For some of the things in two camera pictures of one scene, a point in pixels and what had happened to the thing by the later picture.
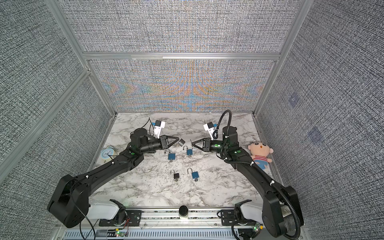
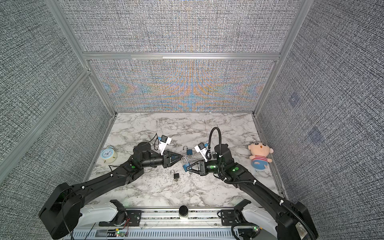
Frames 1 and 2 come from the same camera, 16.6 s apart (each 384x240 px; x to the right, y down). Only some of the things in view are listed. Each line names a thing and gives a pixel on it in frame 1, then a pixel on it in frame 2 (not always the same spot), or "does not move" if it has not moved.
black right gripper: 207,145 → 202,167
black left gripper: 164,141 → 167,158
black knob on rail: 183,210 does not move
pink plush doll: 259,152 does not move
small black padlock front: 176,175 does not move
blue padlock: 195,175 → 185,163
